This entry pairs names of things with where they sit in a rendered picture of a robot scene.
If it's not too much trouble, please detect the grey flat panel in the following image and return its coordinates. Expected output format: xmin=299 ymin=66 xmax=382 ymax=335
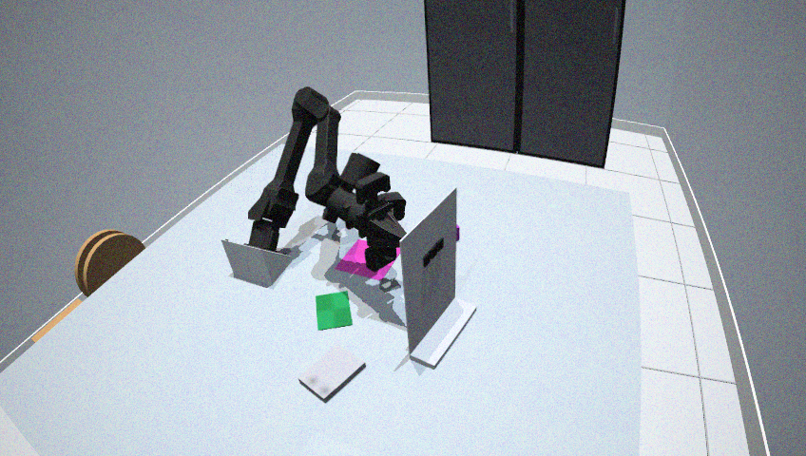
xmin=399 ymin=187 xmax=476 ymax=369

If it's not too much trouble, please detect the green square patch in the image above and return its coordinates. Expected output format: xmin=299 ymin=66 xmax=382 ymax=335
xmin=316 ymin=292 xmax=353 ymax=331

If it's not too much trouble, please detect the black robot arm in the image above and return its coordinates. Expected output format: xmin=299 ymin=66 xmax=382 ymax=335
xmin=243 ymin=86 xmax=380 ymax=253

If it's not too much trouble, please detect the magenta square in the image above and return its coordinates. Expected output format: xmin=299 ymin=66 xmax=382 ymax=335
xmin=335 ymin=239 xmax=394 ymax=280

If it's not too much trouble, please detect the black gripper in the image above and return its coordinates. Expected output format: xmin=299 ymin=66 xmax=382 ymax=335
xmin=341 ymin=172 xmax=407 ymax=273

